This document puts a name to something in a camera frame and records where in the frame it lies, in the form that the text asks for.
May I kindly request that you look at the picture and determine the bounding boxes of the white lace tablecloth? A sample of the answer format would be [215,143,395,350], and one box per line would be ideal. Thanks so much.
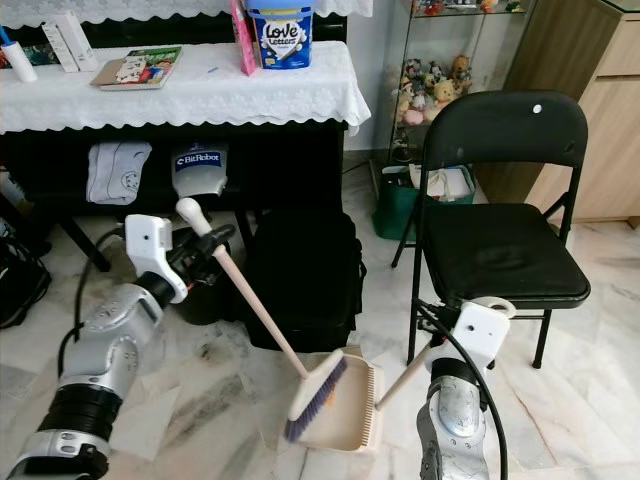
[0,40,372,136]

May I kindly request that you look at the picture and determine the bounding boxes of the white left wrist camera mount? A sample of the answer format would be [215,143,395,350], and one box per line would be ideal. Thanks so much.
[124,214,190,305]

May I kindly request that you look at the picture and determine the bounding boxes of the beige plush toy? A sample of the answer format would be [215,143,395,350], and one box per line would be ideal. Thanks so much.
[430,80,461,113]

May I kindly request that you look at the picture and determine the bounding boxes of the brown notebook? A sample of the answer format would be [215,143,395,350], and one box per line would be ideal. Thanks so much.
[93,58,151,91]

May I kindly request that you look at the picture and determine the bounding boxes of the black folding chair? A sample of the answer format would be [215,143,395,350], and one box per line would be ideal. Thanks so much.
[390,90,593,369]

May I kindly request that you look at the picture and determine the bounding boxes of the black table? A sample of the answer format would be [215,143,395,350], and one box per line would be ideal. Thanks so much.
[0,15,346,271]

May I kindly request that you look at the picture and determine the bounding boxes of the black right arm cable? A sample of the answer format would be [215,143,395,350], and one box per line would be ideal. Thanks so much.
[412,296,511,480]

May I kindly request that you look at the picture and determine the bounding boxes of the green picture book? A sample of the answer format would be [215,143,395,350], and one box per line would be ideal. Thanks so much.
[125,46,183,86]

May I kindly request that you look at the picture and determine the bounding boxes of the pink box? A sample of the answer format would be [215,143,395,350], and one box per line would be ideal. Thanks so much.
[230,0,258,77]

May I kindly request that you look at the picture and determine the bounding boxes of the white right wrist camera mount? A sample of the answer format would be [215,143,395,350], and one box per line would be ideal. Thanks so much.
[448,300,519,371]

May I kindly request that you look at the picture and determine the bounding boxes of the pink plush toy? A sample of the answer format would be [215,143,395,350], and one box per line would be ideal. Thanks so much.
[400,105,427,128]

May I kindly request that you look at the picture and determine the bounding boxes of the blue Love Letters tub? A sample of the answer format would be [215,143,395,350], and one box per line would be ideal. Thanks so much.
[246,0,314,71]

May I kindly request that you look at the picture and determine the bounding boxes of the white lace shelf cloth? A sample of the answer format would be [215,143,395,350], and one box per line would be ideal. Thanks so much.
[0,0,374,29]

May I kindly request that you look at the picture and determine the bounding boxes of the lint roller blue handle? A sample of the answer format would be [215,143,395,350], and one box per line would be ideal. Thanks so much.
[0,28,39,83]

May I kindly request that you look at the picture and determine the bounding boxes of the brown plush toy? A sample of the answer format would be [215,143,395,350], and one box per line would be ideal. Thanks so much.
[448,55,473,83]

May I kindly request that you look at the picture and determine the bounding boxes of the glass display cabinet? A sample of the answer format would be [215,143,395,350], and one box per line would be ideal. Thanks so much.
[380,0,536,171]

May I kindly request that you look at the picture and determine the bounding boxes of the wooden cabinet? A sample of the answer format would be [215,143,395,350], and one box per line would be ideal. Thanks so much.
[475,0,640,223]

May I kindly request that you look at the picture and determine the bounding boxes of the tall white box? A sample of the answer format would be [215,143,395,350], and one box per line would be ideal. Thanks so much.
[57,11,96,72]
[42,20,77,73]

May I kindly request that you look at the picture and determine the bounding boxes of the green bag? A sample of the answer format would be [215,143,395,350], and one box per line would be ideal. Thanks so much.
[372,162,476,241]

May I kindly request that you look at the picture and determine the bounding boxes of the black soft bag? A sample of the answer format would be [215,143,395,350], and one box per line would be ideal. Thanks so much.
[240,208,367,353]

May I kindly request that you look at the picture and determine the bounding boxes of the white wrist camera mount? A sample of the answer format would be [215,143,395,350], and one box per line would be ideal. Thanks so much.
[448,300,519,371]
[124,214,190,305]

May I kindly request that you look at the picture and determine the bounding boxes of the beige broom purple bristles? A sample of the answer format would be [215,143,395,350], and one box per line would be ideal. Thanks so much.
[175,197,351,444]

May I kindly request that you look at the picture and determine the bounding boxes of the white printed cloth bag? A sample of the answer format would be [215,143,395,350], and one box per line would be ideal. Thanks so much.
[86,141,153,206]

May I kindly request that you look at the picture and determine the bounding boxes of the beige long-handled dustpan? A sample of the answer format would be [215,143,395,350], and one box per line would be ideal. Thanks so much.
[295,295,519,456]

